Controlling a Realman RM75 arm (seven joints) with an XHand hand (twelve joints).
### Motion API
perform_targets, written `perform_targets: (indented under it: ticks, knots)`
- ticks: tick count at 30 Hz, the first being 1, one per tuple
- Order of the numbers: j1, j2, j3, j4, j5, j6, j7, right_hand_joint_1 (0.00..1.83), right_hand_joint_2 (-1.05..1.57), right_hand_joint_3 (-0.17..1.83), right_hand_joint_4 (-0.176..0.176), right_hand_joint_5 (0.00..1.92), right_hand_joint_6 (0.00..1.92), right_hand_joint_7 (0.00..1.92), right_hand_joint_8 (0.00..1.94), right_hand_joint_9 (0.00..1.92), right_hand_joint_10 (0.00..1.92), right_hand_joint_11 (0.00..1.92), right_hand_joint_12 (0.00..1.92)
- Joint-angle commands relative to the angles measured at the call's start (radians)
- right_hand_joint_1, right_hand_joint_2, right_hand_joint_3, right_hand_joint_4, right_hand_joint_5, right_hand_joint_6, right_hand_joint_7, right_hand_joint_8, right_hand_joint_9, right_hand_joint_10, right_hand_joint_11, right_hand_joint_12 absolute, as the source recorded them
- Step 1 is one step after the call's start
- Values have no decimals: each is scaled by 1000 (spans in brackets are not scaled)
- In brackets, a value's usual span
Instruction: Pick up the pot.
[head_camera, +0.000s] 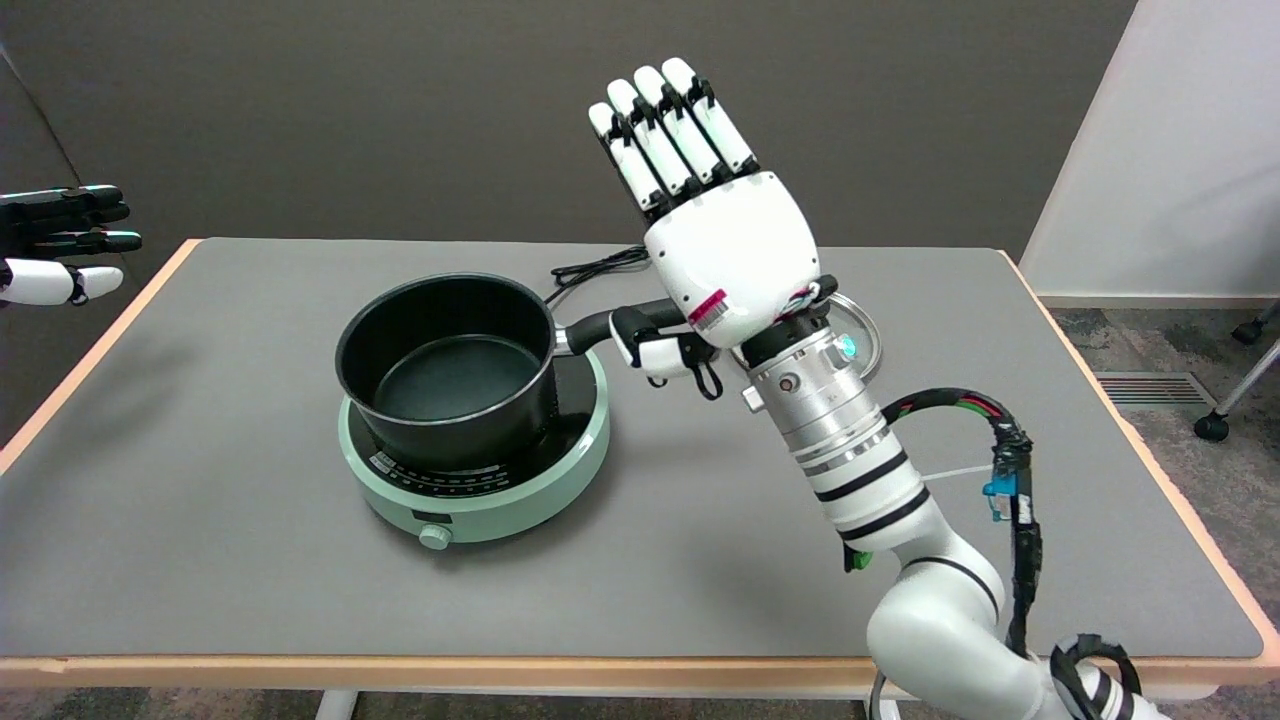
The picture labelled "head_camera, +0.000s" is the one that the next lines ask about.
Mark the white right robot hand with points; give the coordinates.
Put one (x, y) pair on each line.
(730, 250)

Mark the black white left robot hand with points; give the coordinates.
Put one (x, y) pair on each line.
(40, 282)

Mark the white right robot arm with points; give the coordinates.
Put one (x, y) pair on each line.
(930, 620)

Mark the glass lid with black knob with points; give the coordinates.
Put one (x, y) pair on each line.
(868, 340)

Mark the green round induction cooker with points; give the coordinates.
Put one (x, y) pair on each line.
(500, 510)

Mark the grey table mat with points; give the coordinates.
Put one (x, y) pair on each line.
(300, 580)

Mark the floor vent grille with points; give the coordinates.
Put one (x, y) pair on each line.
(1150, 390)

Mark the white table leg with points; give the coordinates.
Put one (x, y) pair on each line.
(336, 706)
(880, 711)

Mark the grey chair leg with caster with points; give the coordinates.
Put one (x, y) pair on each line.
(1247, 330)
(1212, 426)

